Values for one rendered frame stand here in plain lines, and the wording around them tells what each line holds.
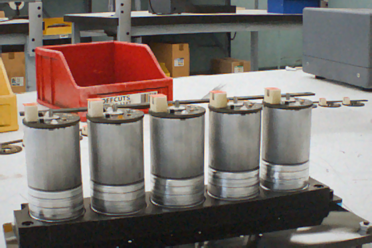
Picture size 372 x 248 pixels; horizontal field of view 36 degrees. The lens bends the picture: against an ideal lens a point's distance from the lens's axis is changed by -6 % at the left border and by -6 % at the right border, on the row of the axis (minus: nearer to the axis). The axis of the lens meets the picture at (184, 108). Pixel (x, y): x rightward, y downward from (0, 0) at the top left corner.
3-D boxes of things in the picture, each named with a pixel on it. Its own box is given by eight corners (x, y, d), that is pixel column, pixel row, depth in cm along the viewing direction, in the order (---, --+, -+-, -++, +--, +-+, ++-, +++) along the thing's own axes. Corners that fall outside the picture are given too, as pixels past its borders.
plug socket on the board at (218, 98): (232, 107, 27) (232, 92, 27) (214, 108, 27) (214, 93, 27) (224, 104, 28) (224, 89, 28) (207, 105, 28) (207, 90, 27)
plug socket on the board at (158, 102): (173, 112, 26) (173, 96, 26) (153, 113, 26) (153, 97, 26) (166, 108, 27) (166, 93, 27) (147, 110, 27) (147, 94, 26)
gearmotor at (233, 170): (266, 213, 28) (271, 106, 27) (219, 221, 27) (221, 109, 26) (244, 197, 30) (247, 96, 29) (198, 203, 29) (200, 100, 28)
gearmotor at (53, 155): (91, 237, 25) (84, 120, 24) (34, 243, 24) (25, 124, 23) (80, 217, 27) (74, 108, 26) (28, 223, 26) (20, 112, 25)
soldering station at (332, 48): (439, 89, 72) (445, 12, 70) (367, 94, 68) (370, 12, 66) (365, 73, 86) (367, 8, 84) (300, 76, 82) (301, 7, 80)
